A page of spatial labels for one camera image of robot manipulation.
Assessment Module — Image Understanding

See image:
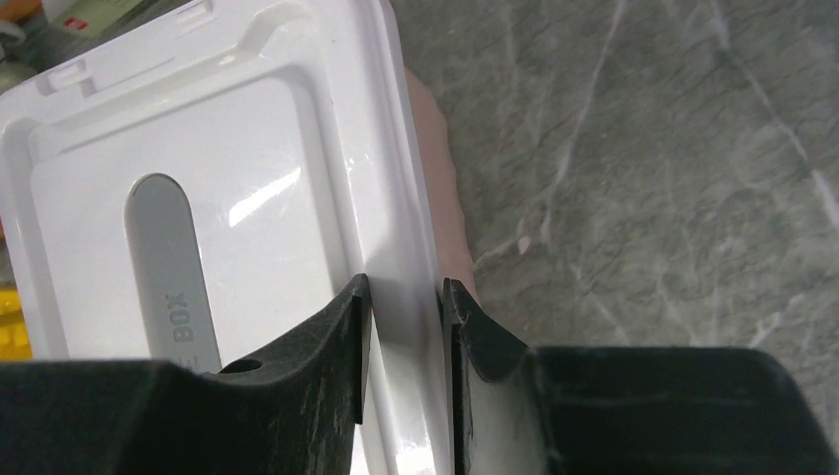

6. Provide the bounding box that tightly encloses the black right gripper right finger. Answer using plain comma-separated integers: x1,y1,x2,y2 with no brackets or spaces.
442,279,838,474

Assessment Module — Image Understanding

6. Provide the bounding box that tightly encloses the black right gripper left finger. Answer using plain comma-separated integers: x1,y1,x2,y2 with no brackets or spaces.
1,274,372,474

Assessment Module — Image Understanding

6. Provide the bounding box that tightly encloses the white plastic lid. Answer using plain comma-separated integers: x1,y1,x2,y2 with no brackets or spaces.
1,1,454,474

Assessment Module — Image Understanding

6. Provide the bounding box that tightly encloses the pink plastic bin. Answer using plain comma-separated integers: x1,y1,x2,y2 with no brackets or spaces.
406,70,479,300

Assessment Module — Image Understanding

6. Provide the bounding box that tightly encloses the yellow test tube rack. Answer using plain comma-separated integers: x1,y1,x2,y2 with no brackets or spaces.
0,287,33,361

